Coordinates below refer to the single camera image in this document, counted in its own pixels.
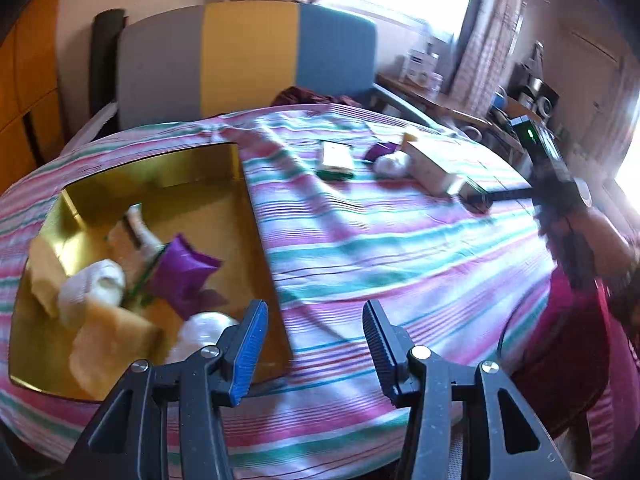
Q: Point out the rolled white sock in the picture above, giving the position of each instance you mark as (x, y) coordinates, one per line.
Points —
(103, 281)

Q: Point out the white plastic wrapped roll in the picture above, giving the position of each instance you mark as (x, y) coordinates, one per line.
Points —
(199, 331)
(392, 166)

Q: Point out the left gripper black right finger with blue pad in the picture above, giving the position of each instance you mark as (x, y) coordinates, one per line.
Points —
(504, 438)

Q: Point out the white cardboard box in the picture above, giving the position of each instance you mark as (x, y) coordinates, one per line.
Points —
(433, 163)

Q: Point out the yellow sponge block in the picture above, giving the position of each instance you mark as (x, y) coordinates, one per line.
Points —
(109, 340)
(410, 136)
(47, 275)

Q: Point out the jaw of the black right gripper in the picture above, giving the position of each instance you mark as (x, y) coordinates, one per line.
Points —
(500, 196)

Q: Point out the wooden side desk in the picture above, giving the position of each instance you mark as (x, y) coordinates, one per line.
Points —
(441, 108)

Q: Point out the gold metal tin box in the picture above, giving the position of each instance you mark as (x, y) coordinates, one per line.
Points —
(201, 193)

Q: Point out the cracker pack with barcode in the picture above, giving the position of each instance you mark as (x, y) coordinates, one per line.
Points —
(136, 249)

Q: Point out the white product box on desk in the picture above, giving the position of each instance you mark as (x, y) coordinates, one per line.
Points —
(418, 67)

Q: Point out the striped pink green tablecloth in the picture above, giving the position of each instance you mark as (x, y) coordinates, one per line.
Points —
(463, 285)

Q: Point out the yellow sponge block far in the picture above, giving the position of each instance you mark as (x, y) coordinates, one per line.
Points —
(410, 136)

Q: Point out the Weidan cracker pack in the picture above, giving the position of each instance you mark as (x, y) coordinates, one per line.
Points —
(335, 162)

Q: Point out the pink curtain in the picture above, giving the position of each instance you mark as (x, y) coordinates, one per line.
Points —
(485, 55)

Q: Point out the orange wooden wardrobe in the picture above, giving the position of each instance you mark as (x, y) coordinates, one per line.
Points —
(32, 131)

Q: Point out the yellow sponge block upper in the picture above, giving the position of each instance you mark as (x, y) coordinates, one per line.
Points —
(47, 275)

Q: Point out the grey yellow blue chair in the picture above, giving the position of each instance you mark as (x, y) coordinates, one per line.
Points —
(202, 61)

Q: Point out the purple snack pouch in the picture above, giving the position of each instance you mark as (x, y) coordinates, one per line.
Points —
(180, 274)
(380, 149)

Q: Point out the person's right hand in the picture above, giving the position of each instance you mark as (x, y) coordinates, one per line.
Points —
(616, 261)

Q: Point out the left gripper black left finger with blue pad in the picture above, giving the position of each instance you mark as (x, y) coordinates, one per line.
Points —
(127, 438)

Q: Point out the yellow sponge block lower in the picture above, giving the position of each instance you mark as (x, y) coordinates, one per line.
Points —
(109, 340)

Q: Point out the dark red cloth on chair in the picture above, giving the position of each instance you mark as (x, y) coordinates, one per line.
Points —
(295, 95)

